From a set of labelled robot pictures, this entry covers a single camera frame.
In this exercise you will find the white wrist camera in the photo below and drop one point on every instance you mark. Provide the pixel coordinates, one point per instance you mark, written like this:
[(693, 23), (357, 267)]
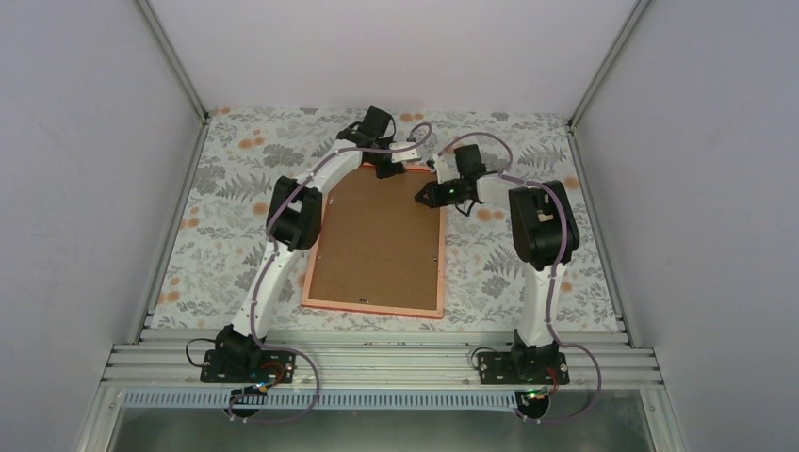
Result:
[(404, 152), (441, 169)]

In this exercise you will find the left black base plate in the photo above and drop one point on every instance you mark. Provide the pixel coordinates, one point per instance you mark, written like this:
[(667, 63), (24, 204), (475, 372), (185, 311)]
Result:
[(263, 367)]

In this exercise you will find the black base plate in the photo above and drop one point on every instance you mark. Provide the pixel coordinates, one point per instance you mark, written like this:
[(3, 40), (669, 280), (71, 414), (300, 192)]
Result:
[(263, 367), (500, 369)]

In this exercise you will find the grey slotted cable duct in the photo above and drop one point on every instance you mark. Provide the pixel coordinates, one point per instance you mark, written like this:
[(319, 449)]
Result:
[(296, 400)]

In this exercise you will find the red picture frame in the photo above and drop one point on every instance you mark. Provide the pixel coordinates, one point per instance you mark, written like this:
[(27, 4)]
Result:
[(381, 249)]

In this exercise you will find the aluminium rail base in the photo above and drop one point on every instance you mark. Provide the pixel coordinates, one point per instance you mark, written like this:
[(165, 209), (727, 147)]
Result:
[(423, 360)]

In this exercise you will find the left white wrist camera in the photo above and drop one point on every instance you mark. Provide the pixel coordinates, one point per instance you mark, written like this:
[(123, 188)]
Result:
[(404, 152)]

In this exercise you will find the brown backing board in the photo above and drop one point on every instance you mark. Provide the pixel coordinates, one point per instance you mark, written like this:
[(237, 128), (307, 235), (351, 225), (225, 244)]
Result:
[(381, 243)]

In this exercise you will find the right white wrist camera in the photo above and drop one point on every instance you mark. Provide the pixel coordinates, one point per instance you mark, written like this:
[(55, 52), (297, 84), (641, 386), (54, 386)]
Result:
[(441, 169)]

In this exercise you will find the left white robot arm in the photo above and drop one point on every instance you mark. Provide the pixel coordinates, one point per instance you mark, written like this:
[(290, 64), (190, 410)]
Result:
[(293, 226)]

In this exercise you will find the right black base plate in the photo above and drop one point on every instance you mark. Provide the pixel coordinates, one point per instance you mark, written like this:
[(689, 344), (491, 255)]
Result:
[(500, 369)]

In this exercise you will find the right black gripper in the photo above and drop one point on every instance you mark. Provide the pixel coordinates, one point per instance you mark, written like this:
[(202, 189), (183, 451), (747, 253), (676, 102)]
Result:
[(430, 187)]

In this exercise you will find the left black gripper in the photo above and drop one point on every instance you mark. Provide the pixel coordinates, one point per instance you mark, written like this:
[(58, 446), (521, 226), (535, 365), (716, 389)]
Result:
[(382, 172)]

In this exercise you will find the floral patterned table mat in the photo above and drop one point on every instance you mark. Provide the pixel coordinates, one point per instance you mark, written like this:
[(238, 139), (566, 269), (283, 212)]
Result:
[(221, 238)]

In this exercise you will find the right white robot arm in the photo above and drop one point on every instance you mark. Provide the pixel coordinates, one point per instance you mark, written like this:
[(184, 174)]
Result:
[(544, 238)]

